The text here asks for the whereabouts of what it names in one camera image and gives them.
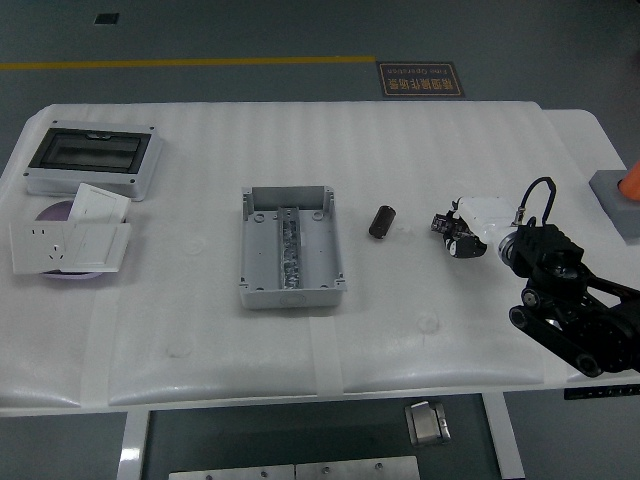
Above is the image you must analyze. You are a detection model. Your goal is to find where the white tape strip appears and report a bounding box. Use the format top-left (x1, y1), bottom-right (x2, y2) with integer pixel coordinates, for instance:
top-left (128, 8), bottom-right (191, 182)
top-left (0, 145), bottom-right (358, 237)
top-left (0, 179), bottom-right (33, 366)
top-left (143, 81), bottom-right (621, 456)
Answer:
top-left (79, 294), bottom-right (120, 407)

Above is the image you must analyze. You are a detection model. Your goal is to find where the white wall socket panel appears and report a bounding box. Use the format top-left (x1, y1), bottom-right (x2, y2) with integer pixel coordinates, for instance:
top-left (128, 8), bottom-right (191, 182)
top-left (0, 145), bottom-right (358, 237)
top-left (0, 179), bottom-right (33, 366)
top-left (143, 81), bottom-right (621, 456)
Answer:
top-left (8, 221), bottom-right (77, 276)

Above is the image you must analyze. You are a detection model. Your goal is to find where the white foam mat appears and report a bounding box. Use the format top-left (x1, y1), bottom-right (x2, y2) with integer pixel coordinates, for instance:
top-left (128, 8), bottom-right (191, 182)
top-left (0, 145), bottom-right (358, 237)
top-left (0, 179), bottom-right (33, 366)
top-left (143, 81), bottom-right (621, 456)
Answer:
top-left (0, 102), bottom-right (627, 409)

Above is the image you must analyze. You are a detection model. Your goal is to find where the dark cylindrical battery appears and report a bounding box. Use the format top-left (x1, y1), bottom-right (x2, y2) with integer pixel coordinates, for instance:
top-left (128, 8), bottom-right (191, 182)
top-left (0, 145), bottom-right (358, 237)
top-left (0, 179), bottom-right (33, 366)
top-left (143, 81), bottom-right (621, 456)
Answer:
top-left (369, 204), bottom-right (398, 242)

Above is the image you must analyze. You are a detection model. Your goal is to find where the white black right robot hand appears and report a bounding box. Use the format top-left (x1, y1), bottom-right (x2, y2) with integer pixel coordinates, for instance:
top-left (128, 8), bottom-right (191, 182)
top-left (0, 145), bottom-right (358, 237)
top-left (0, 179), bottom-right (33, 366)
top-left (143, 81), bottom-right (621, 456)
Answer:
top-left (430, 196), bottom-right (521, 260)

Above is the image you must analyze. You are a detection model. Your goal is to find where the grey metal plate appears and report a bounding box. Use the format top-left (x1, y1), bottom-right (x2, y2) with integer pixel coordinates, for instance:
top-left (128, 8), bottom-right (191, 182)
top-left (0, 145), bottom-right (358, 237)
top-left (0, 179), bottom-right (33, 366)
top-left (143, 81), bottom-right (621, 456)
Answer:
top-left (168, 464), bottom-right (296, 480)

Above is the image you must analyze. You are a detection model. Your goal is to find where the open grey plastic box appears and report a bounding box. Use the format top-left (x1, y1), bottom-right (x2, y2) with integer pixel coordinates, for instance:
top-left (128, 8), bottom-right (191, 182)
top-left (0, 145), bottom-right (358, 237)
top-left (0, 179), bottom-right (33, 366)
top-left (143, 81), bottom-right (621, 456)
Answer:
top-left (238, 185), bottom-right (349, 311)

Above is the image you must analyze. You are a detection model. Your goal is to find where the white table leg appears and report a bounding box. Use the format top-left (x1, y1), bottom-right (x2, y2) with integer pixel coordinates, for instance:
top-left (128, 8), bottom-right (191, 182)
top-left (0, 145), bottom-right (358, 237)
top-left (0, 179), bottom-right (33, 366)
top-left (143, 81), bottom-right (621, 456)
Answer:
top-left (118, 409), bottom-right (152, 480)
top-left (481, 392), bottom-right (527, 480)

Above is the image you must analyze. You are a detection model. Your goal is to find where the silver metal bracket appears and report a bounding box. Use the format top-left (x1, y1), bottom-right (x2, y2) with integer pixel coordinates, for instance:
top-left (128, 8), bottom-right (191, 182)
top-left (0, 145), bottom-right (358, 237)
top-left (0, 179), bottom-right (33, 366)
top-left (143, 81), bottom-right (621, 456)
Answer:
top-left (403, 399), bottom-right (452, 447)

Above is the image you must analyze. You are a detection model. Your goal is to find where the black table control panel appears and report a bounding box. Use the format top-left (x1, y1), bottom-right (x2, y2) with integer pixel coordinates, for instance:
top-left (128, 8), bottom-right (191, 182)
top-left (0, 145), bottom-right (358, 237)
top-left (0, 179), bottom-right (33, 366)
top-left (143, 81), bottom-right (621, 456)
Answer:
top-left (563, 383), bottom-right (640, 401)

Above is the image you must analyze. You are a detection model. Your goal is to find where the orange cone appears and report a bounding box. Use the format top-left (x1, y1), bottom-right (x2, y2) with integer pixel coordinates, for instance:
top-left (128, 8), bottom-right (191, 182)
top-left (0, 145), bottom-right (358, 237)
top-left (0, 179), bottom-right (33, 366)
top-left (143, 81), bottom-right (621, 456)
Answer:
top-left (618, 160), bottom-right (640, 203)

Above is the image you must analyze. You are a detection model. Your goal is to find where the dark floor sign orange text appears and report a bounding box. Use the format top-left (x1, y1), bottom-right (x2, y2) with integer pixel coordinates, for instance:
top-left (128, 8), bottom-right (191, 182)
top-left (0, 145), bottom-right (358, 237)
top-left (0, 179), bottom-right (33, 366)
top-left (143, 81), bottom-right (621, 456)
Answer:
top-left (375, 61), bottom-right (467, 99)

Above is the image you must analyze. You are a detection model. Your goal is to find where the grey square base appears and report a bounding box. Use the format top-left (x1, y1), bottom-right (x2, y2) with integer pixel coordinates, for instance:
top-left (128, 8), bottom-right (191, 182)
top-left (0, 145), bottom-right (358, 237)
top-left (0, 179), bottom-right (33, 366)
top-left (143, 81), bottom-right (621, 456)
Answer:
top-left (588, 170), bottom-right (640, 221)

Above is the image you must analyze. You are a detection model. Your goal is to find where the purple round plate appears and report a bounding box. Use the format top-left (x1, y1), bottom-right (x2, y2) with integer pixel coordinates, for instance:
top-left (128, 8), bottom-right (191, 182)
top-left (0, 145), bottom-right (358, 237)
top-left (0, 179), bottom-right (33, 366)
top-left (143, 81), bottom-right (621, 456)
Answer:
top-left (34, 199), bottom-right (132, 282)

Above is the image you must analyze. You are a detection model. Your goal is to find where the grey enclosure with dark window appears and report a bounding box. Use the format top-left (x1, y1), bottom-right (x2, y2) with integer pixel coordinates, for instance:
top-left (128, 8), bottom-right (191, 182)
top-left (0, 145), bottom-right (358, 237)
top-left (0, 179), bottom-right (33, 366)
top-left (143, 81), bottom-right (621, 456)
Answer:
top-left (23, 119), bottom-right (165, 203)

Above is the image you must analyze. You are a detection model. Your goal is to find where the white wall switch panel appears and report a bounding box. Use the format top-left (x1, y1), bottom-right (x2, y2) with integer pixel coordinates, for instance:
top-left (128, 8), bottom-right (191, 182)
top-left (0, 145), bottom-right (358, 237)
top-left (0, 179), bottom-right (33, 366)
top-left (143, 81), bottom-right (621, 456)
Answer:
top-left (67, 182), bottom-right (133, 224)
top-left (59, 222), bottom-right (133, 274)

